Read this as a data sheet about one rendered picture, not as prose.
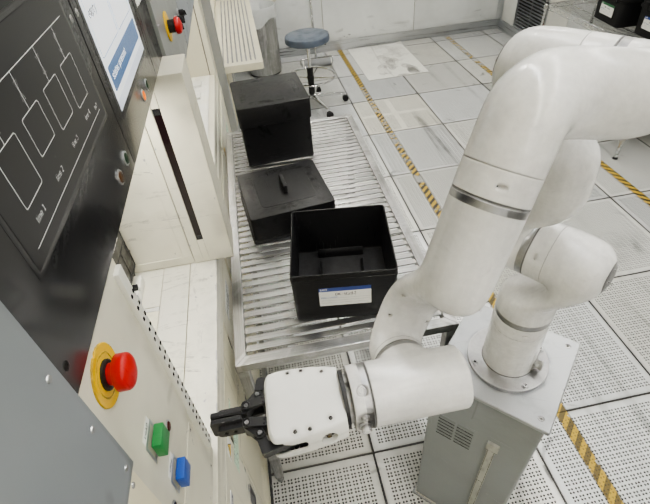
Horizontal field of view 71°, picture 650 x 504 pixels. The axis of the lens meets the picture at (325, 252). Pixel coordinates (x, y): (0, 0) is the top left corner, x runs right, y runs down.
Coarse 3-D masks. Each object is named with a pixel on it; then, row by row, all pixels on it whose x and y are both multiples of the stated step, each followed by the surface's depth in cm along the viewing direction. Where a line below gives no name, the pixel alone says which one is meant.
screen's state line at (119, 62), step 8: (128, 32) 78; (136, 32) 83; (128, 40) 77; (136, 40) 82; (120, 48) 71; (128, 48) 76; (120, 56) 70; (128, 56) 75; (112, 64) 66; (120, 64) 70; (112, 72) 65; (120, 72) 69; (112, 80) 64; (120, 80) 68
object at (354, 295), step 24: (312, 216) 136; (336, 216) 136; (360, 216) 137; (384, 216) 132; (312, 240) 142; (336, 240) 143; (360, 240) 143; (384, 240) 137; (312, 264) 141; (336, 264) 140; (360, 264) 140; (384, 264) 139; (312, 288) 117; (336, 288) 118; (360, 288) 118; (384, 288) 119; (312, 312) 124; (336, 312) 124; (360, 312) 125
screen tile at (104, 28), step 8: (88, 0) 60; (104, 0) 67; (104, 8) 66; (104, 16) 66; (96, 24) 62; (104, 24) 65; (112, 24) 69; (96, 32) 61; (104, 32) 65; (112, 32) 68; (104, 40) 64; (112, 40) 68; (104, 48) 63; (104, 56) 63
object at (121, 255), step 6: (120, 234) 113; (120, 240) 113; (120, 246) 112; (126, 246) 116; (114, 252) 107; (120, 252) 111; (126, 252) 115; (114, 258) 107; (120, 258) 111; (126, 258) 115; (132, 258) 119; (126, 264) 114; (132, 264) 118; (126, 270) 113; (132, 270) 118; (132, 276) 116; (132, 282) 116
